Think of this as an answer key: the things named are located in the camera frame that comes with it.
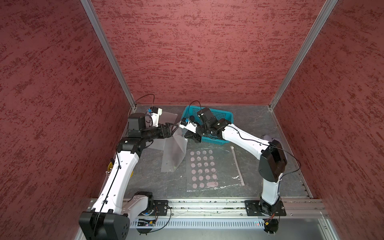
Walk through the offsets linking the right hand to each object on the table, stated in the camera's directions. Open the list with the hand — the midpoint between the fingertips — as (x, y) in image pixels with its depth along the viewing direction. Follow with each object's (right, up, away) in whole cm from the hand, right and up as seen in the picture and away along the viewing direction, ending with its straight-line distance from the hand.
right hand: (186, 137), depth 82 cm
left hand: (-6, +5, -9) cm, 12 cm away
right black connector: (+42, -41, -12) cm, 60 cm away
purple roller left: (+55, -3, +19) cm, 58 cm away
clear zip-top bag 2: (-7, -9, +6) cm, 13 cm away
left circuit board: (-20, -41, -10) cm, 47 cm away
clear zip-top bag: (-20, +11, +33) cm, 40 cm away
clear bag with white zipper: (+25, -23, +7) cm, 35 cm away
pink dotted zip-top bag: (+10, -20, +6) cm, 23 cm away
